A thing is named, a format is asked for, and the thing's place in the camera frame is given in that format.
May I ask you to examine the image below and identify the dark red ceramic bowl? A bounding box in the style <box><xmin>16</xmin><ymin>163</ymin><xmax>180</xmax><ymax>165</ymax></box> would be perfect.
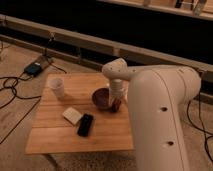
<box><xmin>92</xmin><ymin>88</ymin><xmax>113</xmax><ymax>110</ymax></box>

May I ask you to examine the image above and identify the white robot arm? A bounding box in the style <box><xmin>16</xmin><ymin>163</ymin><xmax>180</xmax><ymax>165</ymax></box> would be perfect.
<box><xmin>102</xmin><ymin>58</ymin><xmax>201</xmax><ymax>171</ymax></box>

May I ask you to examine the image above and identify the small brown bottle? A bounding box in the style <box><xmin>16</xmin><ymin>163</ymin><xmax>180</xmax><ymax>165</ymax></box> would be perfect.
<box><xmin>111</xmin><ymin>98</ymin><xmax>121</xmax><ymax>112</ymax></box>

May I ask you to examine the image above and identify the black remote control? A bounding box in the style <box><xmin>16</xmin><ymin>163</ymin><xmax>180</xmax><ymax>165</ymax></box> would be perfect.
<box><xmin>77</xmin><ymin>114</ymin><xmax>94</xmax><ymax>137</ymax></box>

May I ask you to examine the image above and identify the translucent plastic cup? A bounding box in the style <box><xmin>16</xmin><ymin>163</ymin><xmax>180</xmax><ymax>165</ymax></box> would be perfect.
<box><xmin>48</xmin><ymin>78</ymin><xmax>64</xmax><ymax>99</ymax></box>

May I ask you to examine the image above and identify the wooden table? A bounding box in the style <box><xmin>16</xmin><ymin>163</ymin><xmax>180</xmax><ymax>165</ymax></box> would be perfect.
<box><xmin>26</xmin><ymin>73</ymin><xmax>133</xmax><ymax>154</ymax></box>

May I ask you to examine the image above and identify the black power adapter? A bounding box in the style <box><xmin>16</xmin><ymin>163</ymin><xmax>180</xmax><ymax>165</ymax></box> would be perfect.
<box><xmin>24</xmin><ymin>63</ymin><xmax>42</xmax><ymax>76</ymax></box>

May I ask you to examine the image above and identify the black floor cable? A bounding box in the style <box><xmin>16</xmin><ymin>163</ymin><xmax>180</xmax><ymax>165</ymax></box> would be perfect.
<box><xmin>0</xmin><ymin>71</ymin><xmax>42</xmax><ymax>145</ymax></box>

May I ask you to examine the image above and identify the black cable at right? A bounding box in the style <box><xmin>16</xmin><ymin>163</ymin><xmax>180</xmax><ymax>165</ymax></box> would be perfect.
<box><xmin>186</xmin><ymin>93</ymin><xmax>213</xmax><ymax>164</ymax></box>

